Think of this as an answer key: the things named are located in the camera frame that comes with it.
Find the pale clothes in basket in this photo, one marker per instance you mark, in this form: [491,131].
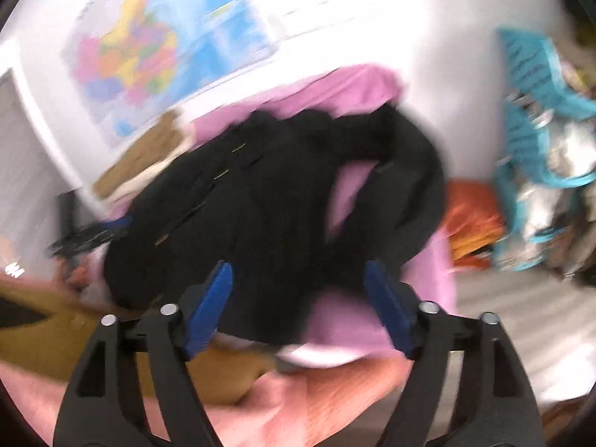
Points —
[558,167]

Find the person's bare leg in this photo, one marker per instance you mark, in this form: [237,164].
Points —
[288,405]

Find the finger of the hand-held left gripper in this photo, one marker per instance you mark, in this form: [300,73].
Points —
[118,224]

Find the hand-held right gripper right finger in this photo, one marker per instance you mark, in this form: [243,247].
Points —
[389,307]

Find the person's left hand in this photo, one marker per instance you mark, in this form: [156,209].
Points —
[78,277]

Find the white cloth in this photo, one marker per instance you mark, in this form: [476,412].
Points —
[135,192]

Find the orange cloth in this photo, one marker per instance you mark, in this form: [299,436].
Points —
[472,214]

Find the black garment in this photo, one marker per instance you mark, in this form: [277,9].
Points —
[260,205]

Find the mustard cloth pile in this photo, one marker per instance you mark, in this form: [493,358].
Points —
[139,158]

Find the teal plastic basket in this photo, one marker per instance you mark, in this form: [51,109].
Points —
[531,79]

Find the person's left forearm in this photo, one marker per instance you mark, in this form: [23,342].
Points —
[32,291]

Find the colourful wall map poster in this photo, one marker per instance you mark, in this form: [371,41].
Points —
[153,46]

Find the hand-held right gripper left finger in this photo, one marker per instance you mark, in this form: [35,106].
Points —
[209,307]

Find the person's mustard shorts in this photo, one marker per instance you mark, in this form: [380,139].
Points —
[70,340]

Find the grey door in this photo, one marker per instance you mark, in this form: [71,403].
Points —
[18,158]

